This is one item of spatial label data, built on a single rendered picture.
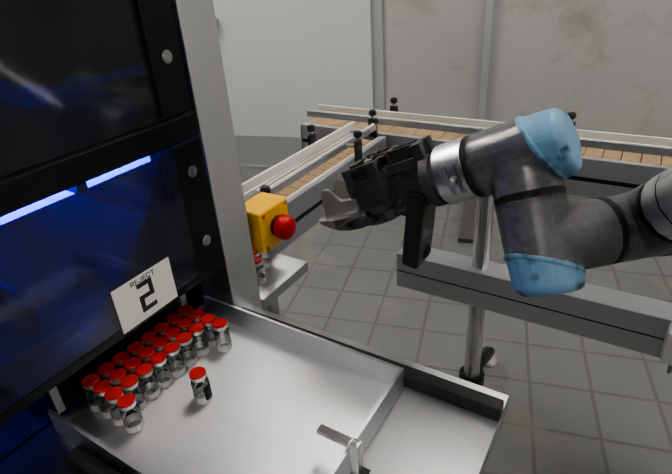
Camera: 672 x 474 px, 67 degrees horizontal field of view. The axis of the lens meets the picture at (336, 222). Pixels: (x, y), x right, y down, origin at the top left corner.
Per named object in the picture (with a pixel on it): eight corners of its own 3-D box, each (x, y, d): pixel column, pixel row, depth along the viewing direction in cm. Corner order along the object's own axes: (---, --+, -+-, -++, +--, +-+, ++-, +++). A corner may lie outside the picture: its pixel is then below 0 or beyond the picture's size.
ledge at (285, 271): (203, 287, 91) (201, 278, 90) (249, 253, 100) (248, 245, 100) (264, 309, 84) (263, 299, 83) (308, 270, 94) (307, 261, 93)
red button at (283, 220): (266, 240, 81) (263, 218, 79) (281, 229, 84) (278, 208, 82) (285, 245, 79) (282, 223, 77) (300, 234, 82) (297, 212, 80)
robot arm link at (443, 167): (494, 183, 63) (474, 209, 57) (461, 192, 66) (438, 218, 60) (473, 127, 62) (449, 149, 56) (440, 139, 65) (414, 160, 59)
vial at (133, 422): (122, 430, 61) (111, 402, 59) (136, 417, 63) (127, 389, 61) (134, 437, 60) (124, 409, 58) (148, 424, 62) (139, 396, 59)
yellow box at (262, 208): (231, 245, 84) (223, 205, 80) (258, 226, 89) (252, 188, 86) (267, 255, 80) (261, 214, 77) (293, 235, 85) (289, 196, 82)
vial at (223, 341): (213, 350, 73) (208, 324, 71) (224, 340, 74) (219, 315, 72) (225, 355, 72) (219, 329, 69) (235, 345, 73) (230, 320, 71)
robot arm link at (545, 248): (636, 281, 52) (611, 176, 53) (535, 300, 50) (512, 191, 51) (588, 282, 60) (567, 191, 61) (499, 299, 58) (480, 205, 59)
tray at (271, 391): (56, 431, 62) (47, 411, 60) (208, 312, 81) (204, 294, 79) (279, 584, 45) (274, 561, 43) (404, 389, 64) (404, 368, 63)
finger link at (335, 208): (307, 192, 75) (355, 176, 69) (324, 227, 76) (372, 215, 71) (295, 200, 73) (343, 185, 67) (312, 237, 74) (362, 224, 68)
